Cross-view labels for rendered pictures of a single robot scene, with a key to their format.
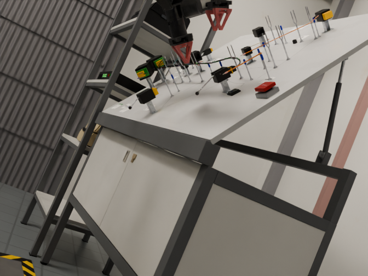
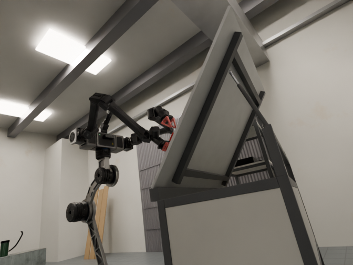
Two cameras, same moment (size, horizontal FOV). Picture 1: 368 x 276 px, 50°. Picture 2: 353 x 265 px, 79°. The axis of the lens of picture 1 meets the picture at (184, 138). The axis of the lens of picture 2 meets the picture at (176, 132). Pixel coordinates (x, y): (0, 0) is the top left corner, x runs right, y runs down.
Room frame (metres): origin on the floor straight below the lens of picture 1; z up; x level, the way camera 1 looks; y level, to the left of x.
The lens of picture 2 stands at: (0.64, -1.08, 0.74)
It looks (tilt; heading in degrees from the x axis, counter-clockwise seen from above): 20 degrees up; 55
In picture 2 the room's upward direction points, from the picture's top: 9 degrees counter-clockwise
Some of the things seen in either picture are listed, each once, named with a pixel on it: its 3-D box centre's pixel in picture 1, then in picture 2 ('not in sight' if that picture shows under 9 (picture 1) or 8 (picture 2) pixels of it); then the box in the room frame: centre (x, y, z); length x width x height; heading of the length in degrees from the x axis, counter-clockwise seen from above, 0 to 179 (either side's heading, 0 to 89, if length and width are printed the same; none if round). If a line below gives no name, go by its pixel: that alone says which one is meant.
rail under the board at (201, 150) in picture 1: (138, 131); (201, 193); (1.67, 0.19, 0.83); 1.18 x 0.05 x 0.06; 27
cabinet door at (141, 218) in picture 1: (143, 201); not in sight; (1.43, 0.04, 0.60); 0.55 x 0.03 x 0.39; 27
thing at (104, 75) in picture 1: (127, 87); (241, 165); (2.51, 0.46, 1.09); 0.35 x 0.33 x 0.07; 27
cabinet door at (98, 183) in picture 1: (102, 170); not in sight; (1.92, 0.29, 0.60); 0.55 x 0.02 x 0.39; 27
